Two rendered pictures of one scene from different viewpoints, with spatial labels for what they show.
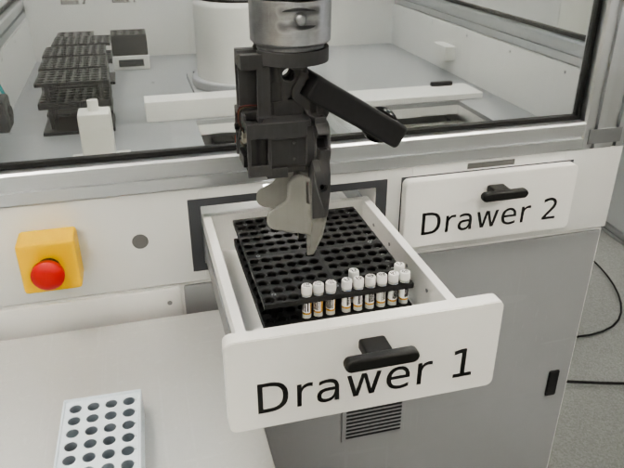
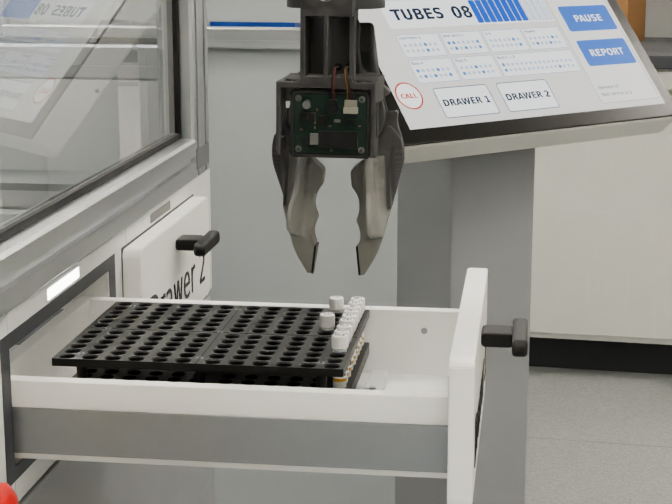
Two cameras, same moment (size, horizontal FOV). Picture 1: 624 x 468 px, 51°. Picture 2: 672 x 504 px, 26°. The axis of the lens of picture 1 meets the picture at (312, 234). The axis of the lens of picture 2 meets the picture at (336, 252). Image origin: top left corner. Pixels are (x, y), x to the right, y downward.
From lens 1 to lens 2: 1.03 m
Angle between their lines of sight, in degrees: 64
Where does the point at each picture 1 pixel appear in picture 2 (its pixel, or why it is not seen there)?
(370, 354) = (518, 332)
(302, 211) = (375, 203)
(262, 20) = not seen: outside the picture
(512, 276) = not seen: hidden behind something
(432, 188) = (152, 255)
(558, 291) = not seen: hidden behind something
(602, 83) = (195, 84)
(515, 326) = (188, 473)
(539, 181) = (195, 226)
